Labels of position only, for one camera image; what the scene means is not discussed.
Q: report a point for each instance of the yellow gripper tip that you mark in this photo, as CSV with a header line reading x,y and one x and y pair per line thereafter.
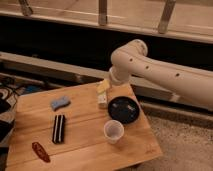
x,y
103,86

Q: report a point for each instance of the white plastic bottle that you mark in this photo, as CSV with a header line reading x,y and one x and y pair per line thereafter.
x,y
102,100

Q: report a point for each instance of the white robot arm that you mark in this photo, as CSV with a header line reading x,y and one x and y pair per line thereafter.
x,y
195,85

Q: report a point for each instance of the black round plate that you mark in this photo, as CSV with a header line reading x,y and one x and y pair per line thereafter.
x,y
123,109

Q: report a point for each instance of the clear plastic cup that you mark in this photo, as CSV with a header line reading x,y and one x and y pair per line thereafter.
x,y
113,131

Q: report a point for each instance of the black and white eraser block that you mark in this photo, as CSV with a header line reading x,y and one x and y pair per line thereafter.
x,y
58,129

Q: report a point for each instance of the wooden board table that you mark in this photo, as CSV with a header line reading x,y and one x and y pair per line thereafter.
x,y
84,148

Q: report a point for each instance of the red brown spoon rest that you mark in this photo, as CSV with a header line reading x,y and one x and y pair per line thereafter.
x,y
40,152

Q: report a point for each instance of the metal rail beam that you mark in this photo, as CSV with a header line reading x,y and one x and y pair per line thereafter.
x,y
79,74

